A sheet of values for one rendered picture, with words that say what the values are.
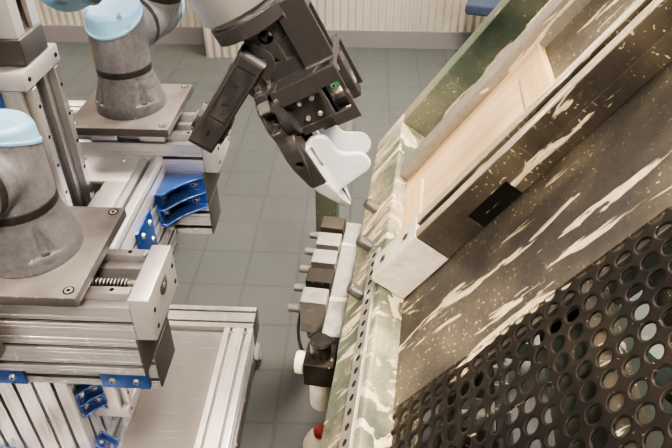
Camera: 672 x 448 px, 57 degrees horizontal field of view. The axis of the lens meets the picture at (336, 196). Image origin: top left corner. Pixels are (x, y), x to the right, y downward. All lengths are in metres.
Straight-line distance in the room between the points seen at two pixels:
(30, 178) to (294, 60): 0.53
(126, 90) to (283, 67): 0.88
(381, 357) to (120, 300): 0.42
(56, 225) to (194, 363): 1.01
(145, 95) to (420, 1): 3.21
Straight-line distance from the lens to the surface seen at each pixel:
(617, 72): 0.90
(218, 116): 0.56
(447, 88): 1.56
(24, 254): 1.02
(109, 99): 1.41
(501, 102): 1.23
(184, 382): 1.90
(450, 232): 1.02
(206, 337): 2.00
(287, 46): 0.53
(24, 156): 0.96
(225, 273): 2.51
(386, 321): 1.07
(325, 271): 1.35
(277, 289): 2.42
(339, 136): 0.60
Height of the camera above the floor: 1.67
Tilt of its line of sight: 35 degrees down
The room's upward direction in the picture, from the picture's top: straight up
